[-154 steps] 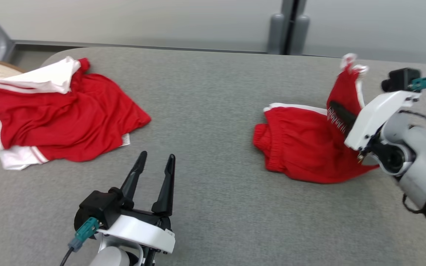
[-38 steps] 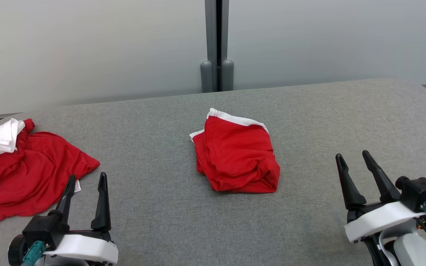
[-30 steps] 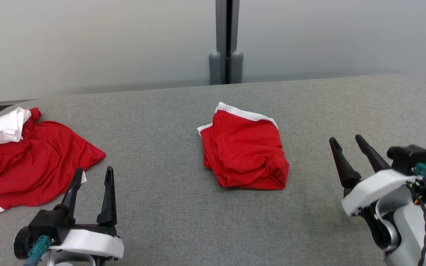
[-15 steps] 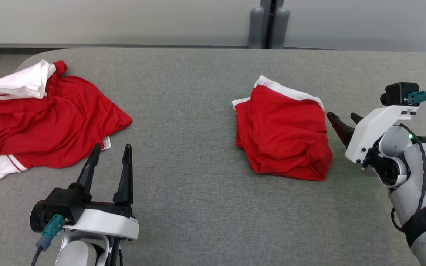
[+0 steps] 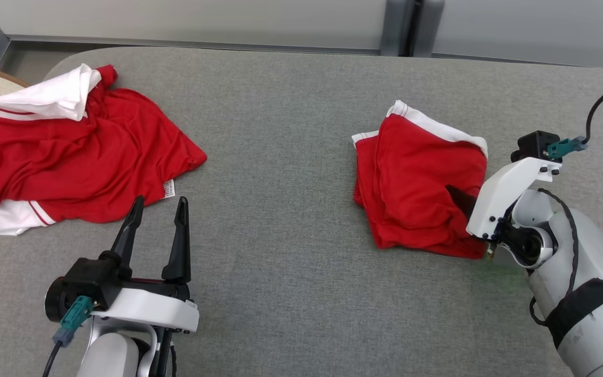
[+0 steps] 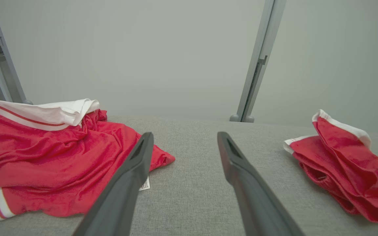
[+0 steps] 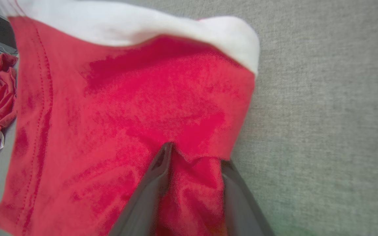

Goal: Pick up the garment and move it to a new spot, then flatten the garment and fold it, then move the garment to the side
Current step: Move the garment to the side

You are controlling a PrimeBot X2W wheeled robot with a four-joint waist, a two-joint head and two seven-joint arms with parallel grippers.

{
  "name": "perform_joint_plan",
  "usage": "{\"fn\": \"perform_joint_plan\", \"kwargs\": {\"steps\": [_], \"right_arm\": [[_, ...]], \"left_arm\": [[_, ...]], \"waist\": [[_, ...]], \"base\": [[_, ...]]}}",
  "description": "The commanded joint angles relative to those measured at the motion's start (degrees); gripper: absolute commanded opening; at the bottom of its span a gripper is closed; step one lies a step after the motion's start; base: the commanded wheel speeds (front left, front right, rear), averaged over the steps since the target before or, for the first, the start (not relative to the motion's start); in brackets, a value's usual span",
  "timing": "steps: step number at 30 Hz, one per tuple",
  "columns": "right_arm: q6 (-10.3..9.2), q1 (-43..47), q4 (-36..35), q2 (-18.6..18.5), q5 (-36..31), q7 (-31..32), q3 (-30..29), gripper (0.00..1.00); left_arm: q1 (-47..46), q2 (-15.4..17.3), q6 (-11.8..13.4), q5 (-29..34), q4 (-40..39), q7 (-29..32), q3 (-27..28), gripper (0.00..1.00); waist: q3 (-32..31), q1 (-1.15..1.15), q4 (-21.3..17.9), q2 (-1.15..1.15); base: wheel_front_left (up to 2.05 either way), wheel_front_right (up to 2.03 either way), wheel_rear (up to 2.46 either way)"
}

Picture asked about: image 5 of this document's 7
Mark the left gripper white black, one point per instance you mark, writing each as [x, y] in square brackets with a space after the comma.
[155, 309]

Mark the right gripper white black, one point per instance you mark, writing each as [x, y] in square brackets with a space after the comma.
[505, 193]

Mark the red bulls shorts white trim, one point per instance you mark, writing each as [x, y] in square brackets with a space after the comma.
[422, 173]

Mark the red jersey shirt white sleeves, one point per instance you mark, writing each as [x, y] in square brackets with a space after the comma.
[87, 152]

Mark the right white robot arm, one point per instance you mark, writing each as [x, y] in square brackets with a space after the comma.
[594, 262]

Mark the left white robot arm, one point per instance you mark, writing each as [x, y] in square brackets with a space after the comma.
[110, 356]

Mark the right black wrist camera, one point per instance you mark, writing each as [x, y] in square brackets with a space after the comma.
[532, 144]

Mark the grey metal partition post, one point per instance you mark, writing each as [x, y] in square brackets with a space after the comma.
[401, 26]

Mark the grey metal floor rail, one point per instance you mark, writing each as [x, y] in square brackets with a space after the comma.
[176, 44]

